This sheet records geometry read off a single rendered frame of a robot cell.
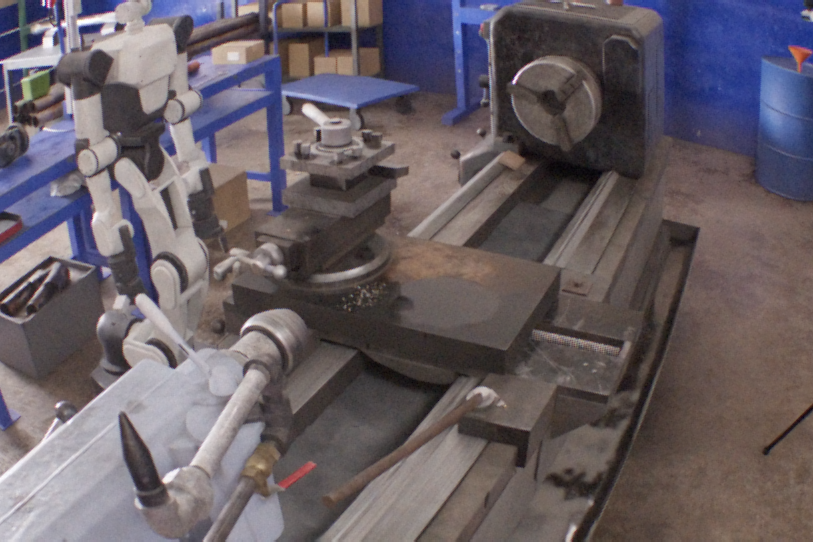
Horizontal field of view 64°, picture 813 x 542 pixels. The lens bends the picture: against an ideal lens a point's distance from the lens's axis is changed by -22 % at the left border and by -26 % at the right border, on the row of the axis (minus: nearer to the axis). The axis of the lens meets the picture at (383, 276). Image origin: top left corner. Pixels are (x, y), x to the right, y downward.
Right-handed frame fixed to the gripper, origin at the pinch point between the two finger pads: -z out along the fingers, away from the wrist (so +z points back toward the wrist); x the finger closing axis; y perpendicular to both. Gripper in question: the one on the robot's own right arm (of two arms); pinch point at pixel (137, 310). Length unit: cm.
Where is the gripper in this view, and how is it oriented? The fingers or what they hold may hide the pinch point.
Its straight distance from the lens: 234.2
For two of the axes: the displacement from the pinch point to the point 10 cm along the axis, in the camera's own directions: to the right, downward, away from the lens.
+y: 3.8, -4.5, 8.1
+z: -2.2, -8.9, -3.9
